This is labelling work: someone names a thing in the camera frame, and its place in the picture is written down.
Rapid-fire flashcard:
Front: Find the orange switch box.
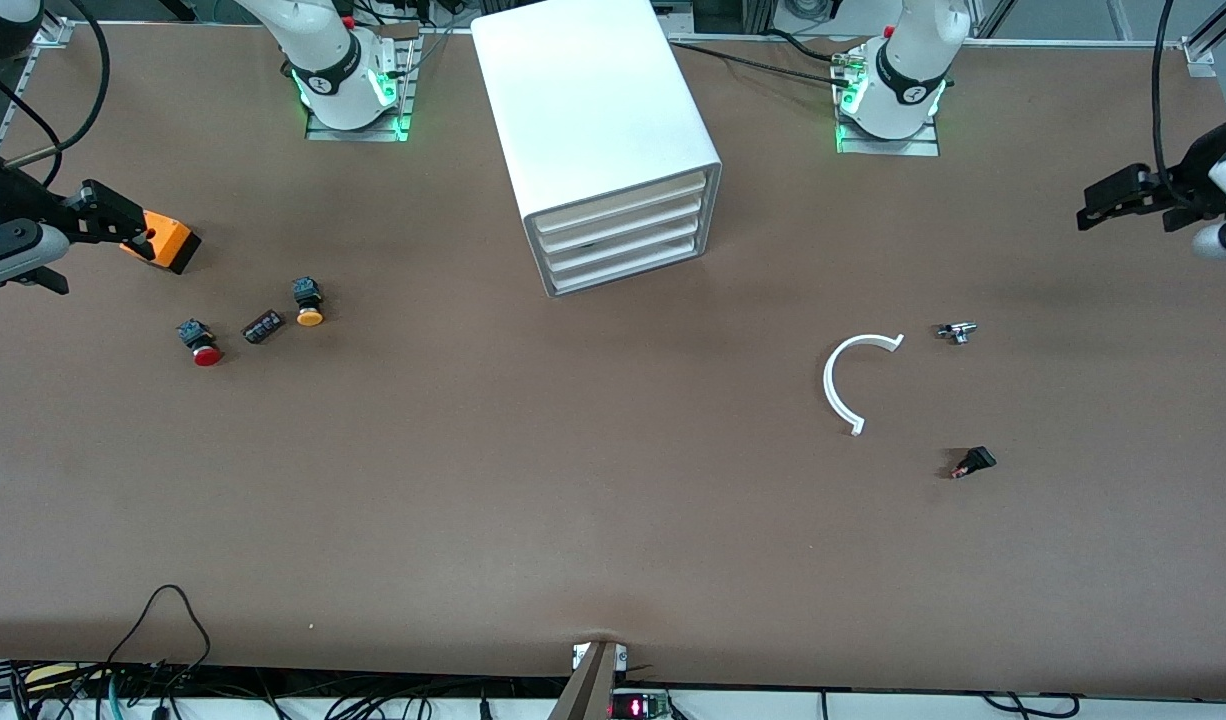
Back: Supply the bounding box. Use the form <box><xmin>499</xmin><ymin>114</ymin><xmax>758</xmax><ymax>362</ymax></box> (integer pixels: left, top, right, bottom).
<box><xmin>121</xmin><ymin>210</ymin><xmax>202</xmax><ymax>276</ymax></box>

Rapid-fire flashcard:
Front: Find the red display device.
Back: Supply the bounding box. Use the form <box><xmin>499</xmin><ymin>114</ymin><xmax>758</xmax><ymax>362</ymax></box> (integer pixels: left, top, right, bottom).
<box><xmin>610</xmin><ymin>690</ymin><xmax>676</xmax><ymax>720</ymax></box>

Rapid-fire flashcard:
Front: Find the black table cable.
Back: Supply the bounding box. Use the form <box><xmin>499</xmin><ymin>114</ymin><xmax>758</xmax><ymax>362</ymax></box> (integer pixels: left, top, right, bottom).
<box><xmin>668</xmin><ymin>35</ymin><xmax>864</xmax><ymax>81</ymax></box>
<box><xmin>763</xmin><ymin>25</ymin><xmax>856</xmax><ymax>63</ymax></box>

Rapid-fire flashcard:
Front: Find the white plastic drawer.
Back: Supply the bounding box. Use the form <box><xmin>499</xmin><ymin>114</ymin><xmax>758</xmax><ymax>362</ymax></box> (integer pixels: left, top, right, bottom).
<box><xmin>526</xmin><ymin>173</ymin><xmax>713</xmax><ymax>235</ymax></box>
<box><xmin>536</xmin><ymin>217</ymin><xmax>710</xmax><ymax>277</ymax></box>
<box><xmin>531</xmin><ymin>195</ymin><xmax>712</xmax><ymax>256</ymax></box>
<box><xmin>541</xmin><ymin>238</ymin><xmax>709</xmax><ymax>296</ymax></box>

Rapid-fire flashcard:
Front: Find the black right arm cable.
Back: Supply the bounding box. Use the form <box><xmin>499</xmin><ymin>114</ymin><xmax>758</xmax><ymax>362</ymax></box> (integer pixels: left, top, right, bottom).
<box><xmin>0</xmin><ymin>58</ymin><xmax>66</xmax><ymax>189</ymax></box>
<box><xmin>0</xmin><ymin>0</ymin><xmax>111</xmax><ymax>169</ymax></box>

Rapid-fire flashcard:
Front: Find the white drawer cabinet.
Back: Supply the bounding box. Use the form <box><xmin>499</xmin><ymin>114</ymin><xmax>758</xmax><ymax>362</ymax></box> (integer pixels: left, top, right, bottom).
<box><xmin>471</xmin><ymin>0</ymin><xmax>723</xmax><ymax>299</ymax></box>

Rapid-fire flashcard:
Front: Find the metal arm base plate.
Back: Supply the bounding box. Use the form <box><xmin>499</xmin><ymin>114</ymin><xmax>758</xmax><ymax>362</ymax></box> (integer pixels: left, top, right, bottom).
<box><xmin>306</xmin><ymin>25</ymin><xmax>416</xmax><ymax>142</ymax></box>
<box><xmin>835</xmin><ymin>55</ymin><xmax>942</xmax><ymax>157</ymax></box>

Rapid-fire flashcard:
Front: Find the black looped cable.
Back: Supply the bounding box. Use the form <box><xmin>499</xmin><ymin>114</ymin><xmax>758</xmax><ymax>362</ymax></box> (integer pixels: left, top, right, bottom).
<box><xmin>103</xmin><ymin>585</ymin><xmax>214</xmax><ymax>693</ymax></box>

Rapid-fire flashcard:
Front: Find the red push button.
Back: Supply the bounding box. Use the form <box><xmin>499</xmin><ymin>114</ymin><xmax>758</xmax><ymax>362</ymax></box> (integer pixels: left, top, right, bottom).
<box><xmin>177</xmin><ymin>318</ymin><xmax>225</xmax><ymax>368</ymax></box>

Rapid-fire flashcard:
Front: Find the white plastic half ring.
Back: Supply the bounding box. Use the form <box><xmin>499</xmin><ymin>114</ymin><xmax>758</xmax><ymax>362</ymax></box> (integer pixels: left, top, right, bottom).
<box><xmin>823</xmin><ymin>333</ymin><xmax>906</xmax><ymax>438</ymax></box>

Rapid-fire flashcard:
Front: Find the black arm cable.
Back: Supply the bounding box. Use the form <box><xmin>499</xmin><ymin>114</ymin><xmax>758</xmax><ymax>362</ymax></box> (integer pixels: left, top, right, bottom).
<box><xmin>0</xmin><ymin>58</ymin><xmax>66</xmax><ymax>189</ymax></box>
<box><xmin>1151</xmin><ymin>0</ymin><xmax>1192</xmax><ymax>179</ymax></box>
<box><xmin>0</xmin><ymin>0</ymin><xmax>111</xmax><ymax>169</ymax></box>

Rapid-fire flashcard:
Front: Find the brown camera mast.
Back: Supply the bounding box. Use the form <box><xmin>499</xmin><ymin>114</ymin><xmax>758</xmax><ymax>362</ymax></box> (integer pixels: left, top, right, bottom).
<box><xmin>548</xmin><ymin>640</ymin><xmax>624</xmax><ymax>720</ymax></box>

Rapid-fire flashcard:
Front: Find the yellow push button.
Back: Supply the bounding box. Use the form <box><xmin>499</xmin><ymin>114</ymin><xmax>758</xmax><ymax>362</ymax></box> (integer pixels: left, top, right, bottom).
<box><xmin>291</xmin><ymin>277</ymin><xmax>326</xmax><ymax>328</ymax></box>

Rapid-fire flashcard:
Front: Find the aluminium frame profile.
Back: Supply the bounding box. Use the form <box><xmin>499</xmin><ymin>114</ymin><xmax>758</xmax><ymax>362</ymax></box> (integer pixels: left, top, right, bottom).
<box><xmin>1181</xmin><ymin>0</ymin><xmax>1226</xmax><ymax>79</ymax></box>
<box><xmin>0</xmin><ymin>18</ymin><xmax>76</xmax><ymax>151</ymax></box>

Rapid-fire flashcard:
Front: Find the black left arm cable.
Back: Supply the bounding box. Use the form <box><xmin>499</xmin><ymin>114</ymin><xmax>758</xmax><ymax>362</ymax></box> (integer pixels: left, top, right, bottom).
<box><xmin>1151</xmin><ymin>0</ymin><xmax>1192</xmax><ymax>179</ymax></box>

